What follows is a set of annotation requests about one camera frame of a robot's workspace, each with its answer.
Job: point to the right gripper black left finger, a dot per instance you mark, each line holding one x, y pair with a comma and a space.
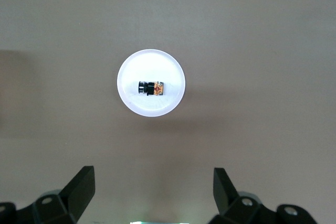
76, 197

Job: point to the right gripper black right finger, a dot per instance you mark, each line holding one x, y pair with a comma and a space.
228, 200

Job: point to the orange push-button switch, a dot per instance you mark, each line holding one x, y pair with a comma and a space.
151, 89

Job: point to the pink round plate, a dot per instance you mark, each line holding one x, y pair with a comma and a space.
151, 64

